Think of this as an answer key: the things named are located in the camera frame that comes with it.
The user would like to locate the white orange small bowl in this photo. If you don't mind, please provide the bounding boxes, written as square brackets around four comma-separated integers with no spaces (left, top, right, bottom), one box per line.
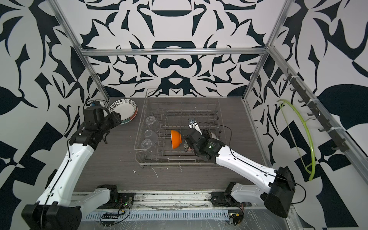
[171,130,182,149]

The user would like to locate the zigzag rim white bowl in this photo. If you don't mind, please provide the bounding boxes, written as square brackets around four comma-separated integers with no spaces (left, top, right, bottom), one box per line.
[109,99,138,121]

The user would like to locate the grey wire dish rack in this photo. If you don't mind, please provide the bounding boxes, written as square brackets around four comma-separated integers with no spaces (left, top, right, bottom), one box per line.
[134,89,226,168]

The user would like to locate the frosted textured plastic cup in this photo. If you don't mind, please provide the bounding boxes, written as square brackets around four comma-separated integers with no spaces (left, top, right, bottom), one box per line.
[144,129,159,143]

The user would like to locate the clear faceted plastic cup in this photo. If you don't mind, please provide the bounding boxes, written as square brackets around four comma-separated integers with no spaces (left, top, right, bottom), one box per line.
[140,139,157,155]

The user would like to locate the clear smooth plastic cup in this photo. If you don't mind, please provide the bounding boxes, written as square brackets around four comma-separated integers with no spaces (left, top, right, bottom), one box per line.
[145,116,160,132]

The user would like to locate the pink ribbed bowl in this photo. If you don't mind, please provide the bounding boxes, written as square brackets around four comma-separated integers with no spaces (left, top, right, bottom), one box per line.
[209,132,220,140]

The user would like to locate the black white patterned bowl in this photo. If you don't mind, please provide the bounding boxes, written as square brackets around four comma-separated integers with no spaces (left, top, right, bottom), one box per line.
[184,142,193,152]

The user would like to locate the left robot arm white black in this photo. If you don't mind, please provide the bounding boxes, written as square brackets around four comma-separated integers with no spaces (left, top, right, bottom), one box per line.
[22,105,121,230]

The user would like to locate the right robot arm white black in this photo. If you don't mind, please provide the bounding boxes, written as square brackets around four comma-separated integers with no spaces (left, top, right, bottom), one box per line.
[184,128,295,218]

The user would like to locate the teal red striped bowl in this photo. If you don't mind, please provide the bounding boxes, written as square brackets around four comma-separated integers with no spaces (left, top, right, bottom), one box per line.
[121,110,138,124]

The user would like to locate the green plastic hanger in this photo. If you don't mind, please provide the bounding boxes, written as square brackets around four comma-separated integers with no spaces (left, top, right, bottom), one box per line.
[277,99,316,181]

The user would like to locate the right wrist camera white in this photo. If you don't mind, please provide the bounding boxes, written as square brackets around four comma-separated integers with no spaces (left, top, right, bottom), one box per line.
[188,117,202,135]

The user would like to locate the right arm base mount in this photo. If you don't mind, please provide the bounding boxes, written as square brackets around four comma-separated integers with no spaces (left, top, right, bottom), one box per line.
[210,192,252,208]

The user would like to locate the white slotted cable duct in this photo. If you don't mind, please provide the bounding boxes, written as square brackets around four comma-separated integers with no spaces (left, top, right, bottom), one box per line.
[83,209,230,222]

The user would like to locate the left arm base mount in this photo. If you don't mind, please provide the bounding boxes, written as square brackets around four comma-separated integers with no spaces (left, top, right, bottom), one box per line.
[97,193,135,209]

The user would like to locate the black wall hook rail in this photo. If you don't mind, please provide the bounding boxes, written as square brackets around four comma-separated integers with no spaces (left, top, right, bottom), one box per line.
[284,69,350,152]

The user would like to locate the aluminium frame bars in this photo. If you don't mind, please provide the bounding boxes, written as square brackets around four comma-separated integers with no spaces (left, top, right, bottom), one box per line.
[48,1,368,181]

